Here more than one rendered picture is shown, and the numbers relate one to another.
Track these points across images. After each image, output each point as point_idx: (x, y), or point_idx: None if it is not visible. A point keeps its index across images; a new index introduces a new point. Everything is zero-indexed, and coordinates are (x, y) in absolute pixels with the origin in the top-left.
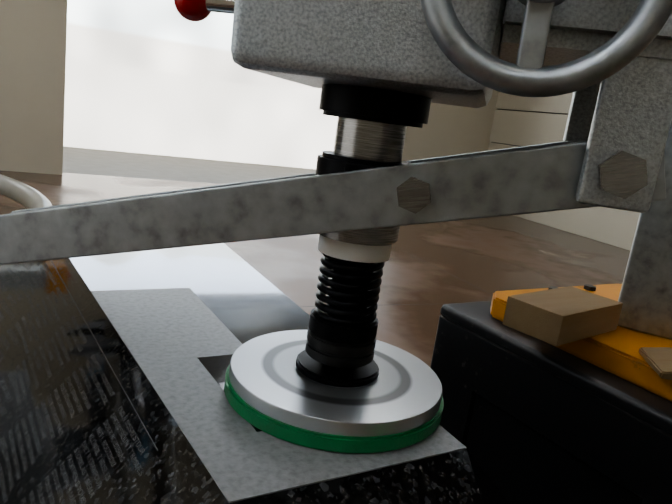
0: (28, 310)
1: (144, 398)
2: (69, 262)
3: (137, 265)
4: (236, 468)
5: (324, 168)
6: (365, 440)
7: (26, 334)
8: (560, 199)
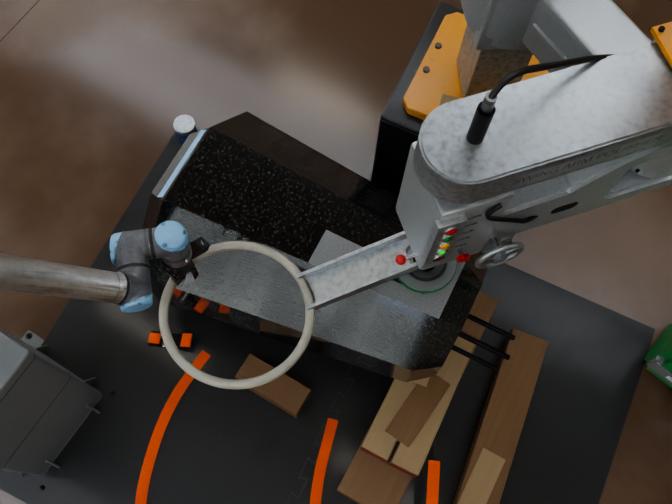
0: (271, 271)
1: (387, 300)
2: (267, 245)
3: (288, 226)
4: (431, 309)
5: None
6: (449, 282)
7: (288, 282)
8: None
